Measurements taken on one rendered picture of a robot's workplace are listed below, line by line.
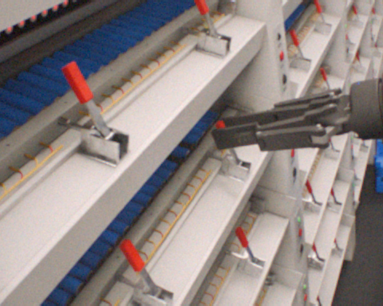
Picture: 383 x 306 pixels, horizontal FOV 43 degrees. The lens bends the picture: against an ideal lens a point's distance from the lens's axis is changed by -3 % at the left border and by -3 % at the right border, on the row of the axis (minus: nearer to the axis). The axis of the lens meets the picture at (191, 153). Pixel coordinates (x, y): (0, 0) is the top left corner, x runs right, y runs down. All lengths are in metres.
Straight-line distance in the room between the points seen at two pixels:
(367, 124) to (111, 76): 0.30
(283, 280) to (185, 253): 0.50
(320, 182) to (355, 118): 0.80
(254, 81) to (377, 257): 1.26
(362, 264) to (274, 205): 1.03
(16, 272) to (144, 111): 0.23
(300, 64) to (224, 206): 0.50
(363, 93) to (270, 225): 0.41
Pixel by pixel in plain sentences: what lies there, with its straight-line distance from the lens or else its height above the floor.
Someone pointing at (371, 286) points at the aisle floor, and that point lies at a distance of 1.87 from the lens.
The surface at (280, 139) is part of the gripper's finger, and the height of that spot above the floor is 1.03.
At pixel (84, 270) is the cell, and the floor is 0.98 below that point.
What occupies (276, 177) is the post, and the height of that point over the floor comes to 0.83.
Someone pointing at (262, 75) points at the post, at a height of 1.03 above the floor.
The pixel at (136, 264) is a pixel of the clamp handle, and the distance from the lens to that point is 0.52.
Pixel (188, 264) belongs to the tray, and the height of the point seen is 0.93.
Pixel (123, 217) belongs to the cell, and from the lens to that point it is 0.63.
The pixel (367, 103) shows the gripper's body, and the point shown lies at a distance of 0.61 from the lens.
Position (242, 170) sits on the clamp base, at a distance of 0.72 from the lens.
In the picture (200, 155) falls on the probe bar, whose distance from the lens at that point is 0.73.
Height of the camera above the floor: 1.33
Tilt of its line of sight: 28 degrees down
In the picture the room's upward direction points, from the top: 12 degrees counter-clockwise
